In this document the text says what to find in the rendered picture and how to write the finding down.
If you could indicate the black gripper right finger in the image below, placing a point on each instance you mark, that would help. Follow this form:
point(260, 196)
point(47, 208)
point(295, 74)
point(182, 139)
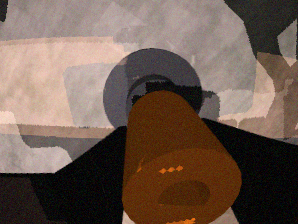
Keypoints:
point(269, 191)

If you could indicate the orange knob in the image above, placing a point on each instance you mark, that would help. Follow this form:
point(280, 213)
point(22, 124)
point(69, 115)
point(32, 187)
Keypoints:
point(176, 170)

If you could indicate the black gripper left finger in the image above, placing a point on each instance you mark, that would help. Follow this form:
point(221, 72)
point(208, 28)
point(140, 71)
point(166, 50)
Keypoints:
point(87, 191)

